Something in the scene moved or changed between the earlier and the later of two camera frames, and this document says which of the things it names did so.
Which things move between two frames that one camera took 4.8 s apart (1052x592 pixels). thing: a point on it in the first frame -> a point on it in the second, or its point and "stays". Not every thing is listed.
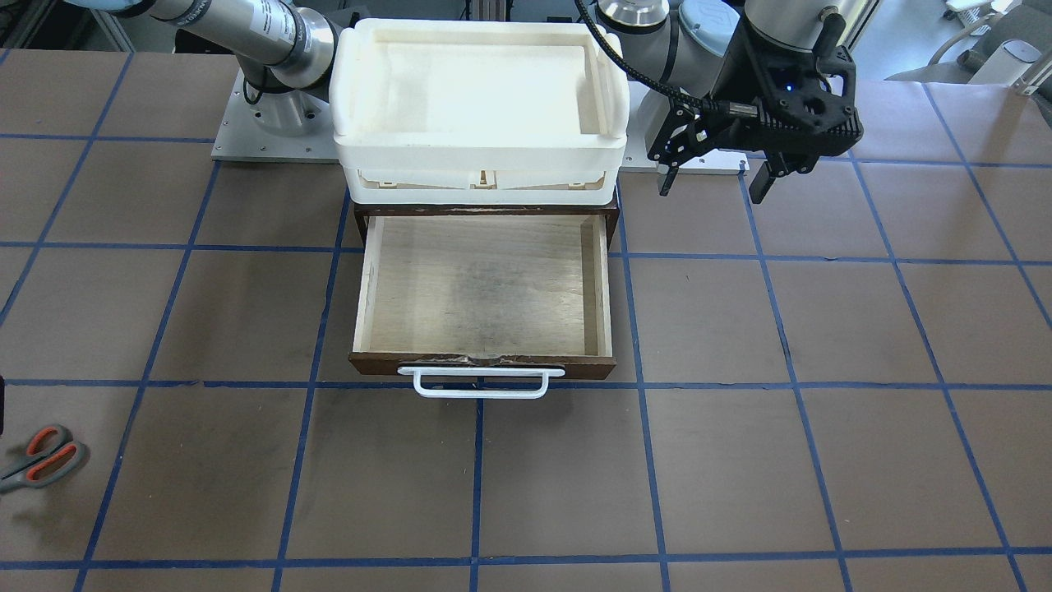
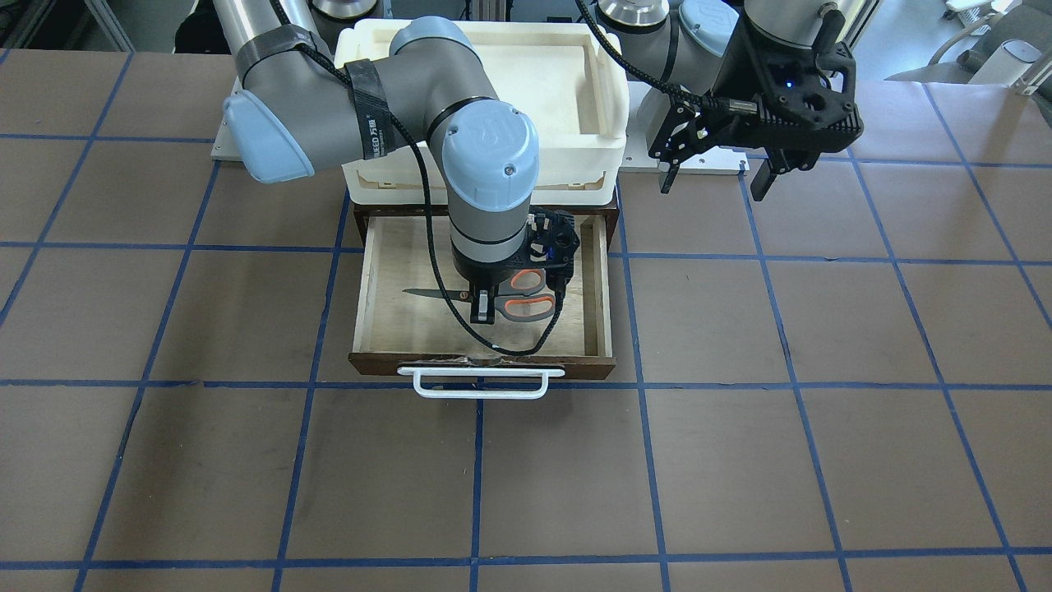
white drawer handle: (417, 372) stays
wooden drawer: (484, 286) stays
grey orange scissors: (48, 455) -> (518, 299)
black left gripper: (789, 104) stays
